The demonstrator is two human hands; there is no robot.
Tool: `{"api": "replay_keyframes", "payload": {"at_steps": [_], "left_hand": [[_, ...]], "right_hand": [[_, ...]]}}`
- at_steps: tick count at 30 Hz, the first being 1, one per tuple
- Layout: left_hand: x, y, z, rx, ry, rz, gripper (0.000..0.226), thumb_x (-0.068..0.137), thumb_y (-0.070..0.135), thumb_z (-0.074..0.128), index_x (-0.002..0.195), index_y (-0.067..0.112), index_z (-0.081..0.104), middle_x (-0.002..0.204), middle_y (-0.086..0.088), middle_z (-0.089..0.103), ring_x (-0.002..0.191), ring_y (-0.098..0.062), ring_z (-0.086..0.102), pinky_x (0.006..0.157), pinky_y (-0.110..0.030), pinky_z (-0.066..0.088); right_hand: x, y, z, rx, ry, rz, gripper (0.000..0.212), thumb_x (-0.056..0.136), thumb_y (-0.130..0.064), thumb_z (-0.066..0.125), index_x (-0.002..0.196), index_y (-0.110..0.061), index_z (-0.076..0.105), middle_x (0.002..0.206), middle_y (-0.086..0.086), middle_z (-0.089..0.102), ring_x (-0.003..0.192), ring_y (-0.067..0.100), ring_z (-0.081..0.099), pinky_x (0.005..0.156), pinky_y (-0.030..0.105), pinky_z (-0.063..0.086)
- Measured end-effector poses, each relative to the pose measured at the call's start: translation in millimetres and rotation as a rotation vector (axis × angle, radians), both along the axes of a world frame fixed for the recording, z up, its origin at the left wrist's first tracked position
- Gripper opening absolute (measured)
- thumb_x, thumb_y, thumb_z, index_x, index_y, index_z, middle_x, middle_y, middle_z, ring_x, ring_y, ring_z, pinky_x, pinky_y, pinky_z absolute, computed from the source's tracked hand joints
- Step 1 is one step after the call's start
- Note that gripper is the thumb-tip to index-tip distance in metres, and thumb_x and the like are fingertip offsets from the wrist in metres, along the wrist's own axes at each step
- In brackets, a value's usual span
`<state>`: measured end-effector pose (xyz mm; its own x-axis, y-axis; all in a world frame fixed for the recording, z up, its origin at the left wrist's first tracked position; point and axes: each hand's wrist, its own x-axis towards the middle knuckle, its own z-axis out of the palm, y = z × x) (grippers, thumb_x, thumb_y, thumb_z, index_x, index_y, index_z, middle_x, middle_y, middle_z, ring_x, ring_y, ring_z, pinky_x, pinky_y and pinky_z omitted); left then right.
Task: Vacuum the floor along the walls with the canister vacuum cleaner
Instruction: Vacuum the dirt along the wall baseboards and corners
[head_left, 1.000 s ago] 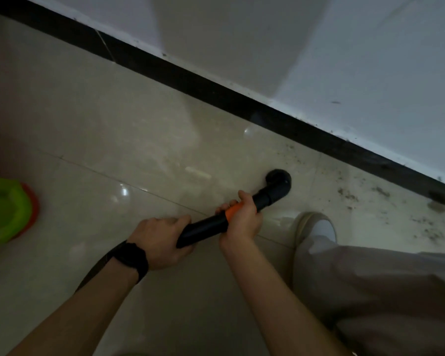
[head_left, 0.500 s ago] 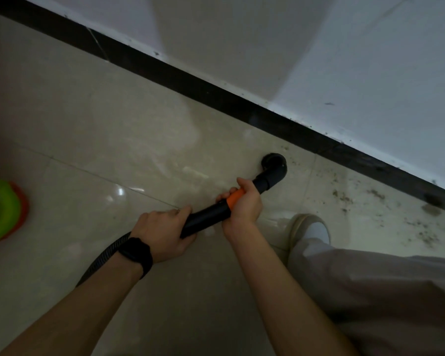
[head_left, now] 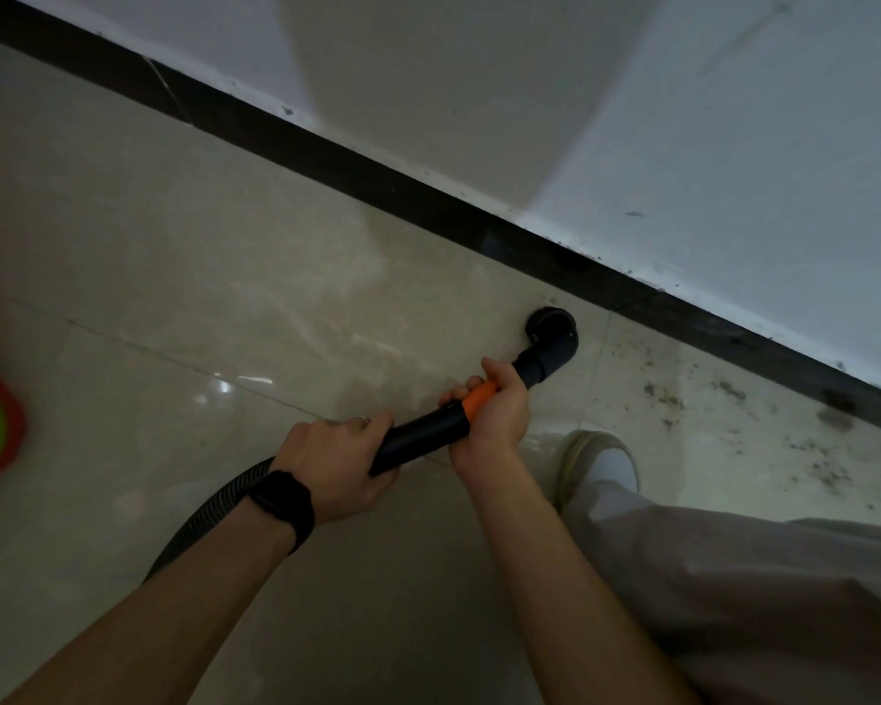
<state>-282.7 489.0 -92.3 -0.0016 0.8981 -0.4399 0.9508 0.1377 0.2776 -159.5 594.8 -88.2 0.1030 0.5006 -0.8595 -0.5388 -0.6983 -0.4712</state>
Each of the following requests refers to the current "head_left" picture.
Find black baseboard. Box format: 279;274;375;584
0;0;881;423

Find grey trouser leg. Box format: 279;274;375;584
561;477;881;705

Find person's right forearm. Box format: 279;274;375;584
448;446;700;705

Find person's left forearm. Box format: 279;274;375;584
0;499;299;705

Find person's right hand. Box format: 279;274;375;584
440;357;532;472

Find black vacuum hose orange band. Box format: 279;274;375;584
143;306;580;585

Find person's left hand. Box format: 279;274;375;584
268;410;402;526

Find white shoe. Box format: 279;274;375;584
554;430;641;513

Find black smartwatch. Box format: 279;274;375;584
247;470;317;556

